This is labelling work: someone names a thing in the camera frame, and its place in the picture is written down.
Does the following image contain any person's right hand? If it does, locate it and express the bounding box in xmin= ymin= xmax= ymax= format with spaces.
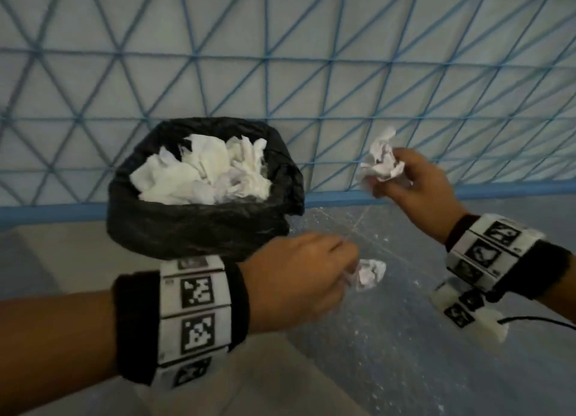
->
xmin=368 ymin=148 xmax=469 ymax=244

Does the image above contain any person's left hand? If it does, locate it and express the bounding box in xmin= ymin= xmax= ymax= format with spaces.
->
xmin=237 ymin=232 xmax=361 ymax=332

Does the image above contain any large white paper ball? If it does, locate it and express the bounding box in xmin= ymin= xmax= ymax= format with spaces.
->
xmin=355 ymin=127 xmax=406 ymax=190

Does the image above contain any small white paper ball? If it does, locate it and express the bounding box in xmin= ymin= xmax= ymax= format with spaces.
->
xmin=344 ymin=259 xmax=387 ymax=292

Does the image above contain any person's left forearm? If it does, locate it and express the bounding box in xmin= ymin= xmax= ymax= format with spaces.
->
xmin=0 ymin=290 xmax=119 ymax=416

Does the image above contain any person's right forearm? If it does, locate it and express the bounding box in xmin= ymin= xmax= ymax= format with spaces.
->
xmin=538 ymin=254 xmax=576 ymax=326

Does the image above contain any right wristband with marker tiles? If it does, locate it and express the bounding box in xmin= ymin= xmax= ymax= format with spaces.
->
xmin=431 ymin=213 xmax=571 ymax=343

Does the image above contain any wristband with marker tiles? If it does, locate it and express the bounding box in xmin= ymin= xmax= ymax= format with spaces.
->
xmin=112 ymin=255 xmax=251 ymax=390
xmin=431 ymin=213 xmax=571 ymax=343

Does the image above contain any black bin bag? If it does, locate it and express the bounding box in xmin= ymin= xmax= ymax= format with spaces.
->
xmin=106 ymin=117 xmax=306 ymax=262

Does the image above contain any pile of crumpled white paper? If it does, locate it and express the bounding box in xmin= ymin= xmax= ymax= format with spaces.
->
xmin=130 ymin=134 xmax=272 ymax=205

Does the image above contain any left wristband with marker tiles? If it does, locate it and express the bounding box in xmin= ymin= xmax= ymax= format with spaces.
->
xmin=112 ymin=255 xmax=251 ymax=390

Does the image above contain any blue rope net fence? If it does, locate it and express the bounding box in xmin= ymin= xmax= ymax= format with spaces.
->
xmin=0 ymin=0 xmax=576 ymax=225

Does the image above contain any black cable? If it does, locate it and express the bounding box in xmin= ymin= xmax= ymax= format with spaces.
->
xmin=497 ymin=316 xmax=576 ymax=329

